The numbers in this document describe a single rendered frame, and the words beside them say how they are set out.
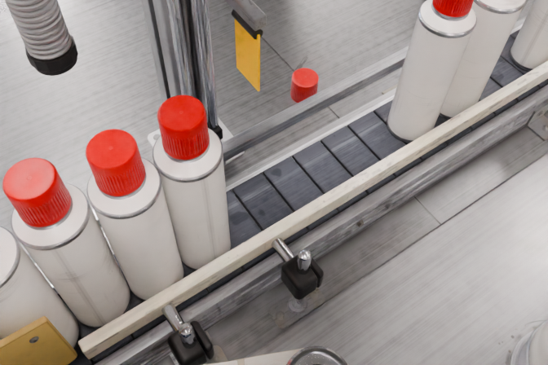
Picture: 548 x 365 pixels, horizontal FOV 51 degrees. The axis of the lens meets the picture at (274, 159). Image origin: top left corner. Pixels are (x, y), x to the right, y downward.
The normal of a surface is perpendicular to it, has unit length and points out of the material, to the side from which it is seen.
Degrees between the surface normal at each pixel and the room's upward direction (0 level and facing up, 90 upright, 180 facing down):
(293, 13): 0
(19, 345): 90
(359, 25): 0
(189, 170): 42
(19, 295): 90
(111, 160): 2
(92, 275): 90
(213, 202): 90
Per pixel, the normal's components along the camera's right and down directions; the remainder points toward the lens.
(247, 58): -0.82, 0.45
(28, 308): 0.80, 0.50
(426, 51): -0.60, 0.65
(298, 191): 0.02, -0.58
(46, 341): 0.57, 0.68
